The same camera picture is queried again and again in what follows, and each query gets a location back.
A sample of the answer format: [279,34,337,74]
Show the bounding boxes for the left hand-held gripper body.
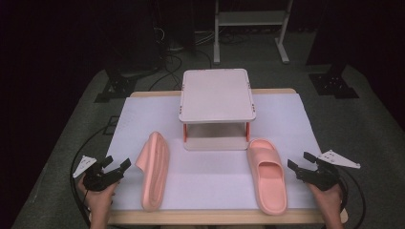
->
[72,155,125,193]

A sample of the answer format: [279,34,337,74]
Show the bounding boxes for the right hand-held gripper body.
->
[298,149,362,192]

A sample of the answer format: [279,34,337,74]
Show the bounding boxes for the pink foam slipper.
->
[246,137,288,217]
[135,131,171,213]

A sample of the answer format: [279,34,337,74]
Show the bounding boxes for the white shoe rack orange posts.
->
[178,68,257,152]

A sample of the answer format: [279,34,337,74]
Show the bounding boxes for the person's left hand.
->
[76,176,118,215]

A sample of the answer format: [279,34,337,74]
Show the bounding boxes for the person's right hand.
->
[307,183,344,219]

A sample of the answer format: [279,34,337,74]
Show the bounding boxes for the black stand base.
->
[308,62,360,100]
[94,67,139,104]

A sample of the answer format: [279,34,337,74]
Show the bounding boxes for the white table mat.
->
[108,93,323,212]

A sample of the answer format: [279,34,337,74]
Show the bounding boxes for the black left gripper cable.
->
[69,125,113,229]

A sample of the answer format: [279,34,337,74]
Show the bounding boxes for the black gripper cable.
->
[69,125,113,229]
[336,165,367,229]

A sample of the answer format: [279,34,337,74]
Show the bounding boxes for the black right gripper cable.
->
[336,165,367,229]

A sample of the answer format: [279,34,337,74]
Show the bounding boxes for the tangle of floor cables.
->
[147,26,215,93]

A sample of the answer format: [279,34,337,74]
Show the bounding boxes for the white metal desk frame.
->
[212,0,294,66]

